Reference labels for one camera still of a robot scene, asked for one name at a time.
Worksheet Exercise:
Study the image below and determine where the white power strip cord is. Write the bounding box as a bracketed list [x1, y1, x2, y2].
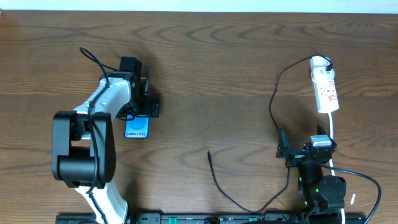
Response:
[327, 112, 346, 224]

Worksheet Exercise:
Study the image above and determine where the black USB charging cable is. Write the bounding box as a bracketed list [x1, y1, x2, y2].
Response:
[206, 54, 333, 214]

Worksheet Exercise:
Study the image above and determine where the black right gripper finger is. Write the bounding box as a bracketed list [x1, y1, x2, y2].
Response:
[317, 124, 328, 135]
[275, 127, 290, 158]

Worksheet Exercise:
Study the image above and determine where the white power strip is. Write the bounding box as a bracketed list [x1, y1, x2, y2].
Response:
[311, 67, 339, 114]

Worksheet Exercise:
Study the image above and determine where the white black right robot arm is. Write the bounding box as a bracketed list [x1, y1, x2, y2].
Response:
[276, 124, 346, 223]

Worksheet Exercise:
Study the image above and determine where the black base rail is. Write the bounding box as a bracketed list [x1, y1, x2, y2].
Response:
[55, 212, 366, 224]

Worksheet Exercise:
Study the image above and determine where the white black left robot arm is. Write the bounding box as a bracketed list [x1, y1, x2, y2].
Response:
[52, 70, 159, 223]

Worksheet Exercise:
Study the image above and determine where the white paper scrap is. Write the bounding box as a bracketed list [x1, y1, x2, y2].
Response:
[350, 194, 356, 205]

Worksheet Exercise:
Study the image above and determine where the blue Samsung Galaxy smartphone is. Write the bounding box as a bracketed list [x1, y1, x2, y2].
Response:
[124, 115, 149, 139]

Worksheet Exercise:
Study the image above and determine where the white USB charger plug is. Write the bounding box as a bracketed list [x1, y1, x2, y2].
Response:
[310, 55, 331, 70]

